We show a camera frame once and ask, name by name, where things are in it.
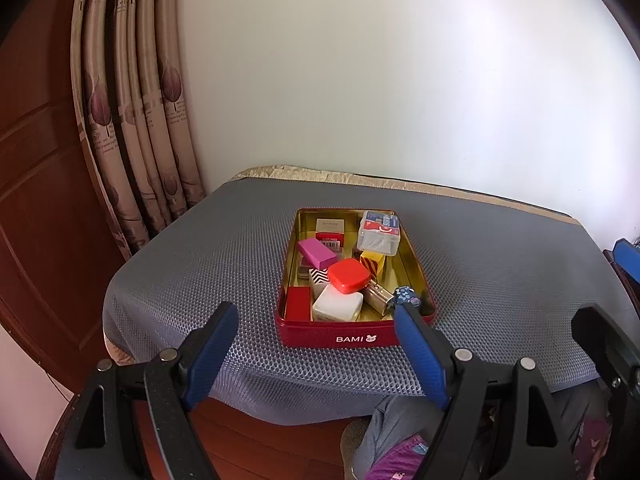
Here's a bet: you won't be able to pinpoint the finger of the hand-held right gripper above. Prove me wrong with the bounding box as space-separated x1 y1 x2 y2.
571 304 640 397
612 239 640 288

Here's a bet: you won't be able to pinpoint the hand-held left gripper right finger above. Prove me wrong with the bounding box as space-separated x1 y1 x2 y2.
395 304 576 480

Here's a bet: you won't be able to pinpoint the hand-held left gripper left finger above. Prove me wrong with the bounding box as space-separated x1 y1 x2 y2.
52 301 240 480

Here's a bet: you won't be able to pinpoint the small blue patterned item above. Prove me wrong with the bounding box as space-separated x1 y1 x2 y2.
392 285 421 309

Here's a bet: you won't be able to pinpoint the long beige box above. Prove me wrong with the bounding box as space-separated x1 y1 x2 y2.
362 280 396 316

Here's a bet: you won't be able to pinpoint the white charger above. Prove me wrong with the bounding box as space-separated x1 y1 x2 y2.
312 283 364 322

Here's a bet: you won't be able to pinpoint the red square block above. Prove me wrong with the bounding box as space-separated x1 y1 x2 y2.
285 286 314 321

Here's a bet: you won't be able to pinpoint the red tin box gold inside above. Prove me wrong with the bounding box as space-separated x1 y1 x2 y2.
274 207 436 348

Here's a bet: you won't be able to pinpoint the yellow red striped box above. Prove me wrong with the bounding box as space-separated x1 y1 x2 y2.
360 249 386 279

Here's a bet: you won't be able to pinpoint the red rounded plastic case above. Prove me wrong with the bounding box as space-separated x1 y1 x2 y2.
327 258 371 295

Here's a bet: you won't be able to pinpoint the black white chevron box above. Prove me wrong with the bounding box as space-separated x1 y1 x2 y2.
308 267 331 299

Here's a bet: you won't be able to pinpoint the clear box blue red cards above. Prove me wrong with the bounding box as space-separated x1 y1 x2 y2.
357 210 403 254

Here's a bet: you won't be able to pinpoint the pink block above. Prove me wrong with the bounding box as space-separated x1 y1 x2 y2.
297 238 340 270

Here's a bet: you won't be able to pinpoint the brown red carton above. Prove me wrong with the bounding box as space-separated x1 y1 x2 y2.
314 217 347 251

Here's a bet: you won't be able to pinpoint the person's grey trouser leg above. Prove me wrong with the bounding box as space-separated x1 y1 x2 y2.
356 394 453 480

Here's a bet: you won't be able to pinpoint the purple garment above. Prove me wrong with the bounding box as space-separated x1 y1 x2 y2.
364 435 432 480

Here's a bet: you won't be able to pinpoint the grey slipper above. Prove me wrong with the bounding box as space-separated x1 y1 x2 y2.
340 417 372 467

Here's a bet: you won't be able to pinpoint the brown wooden door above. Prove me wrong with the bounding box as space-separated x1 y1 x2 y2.
0 0 133 396

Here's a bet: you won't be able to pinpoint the beige leaf print curtain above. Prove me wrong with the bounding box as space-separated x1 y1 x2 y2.
70 0 206 261

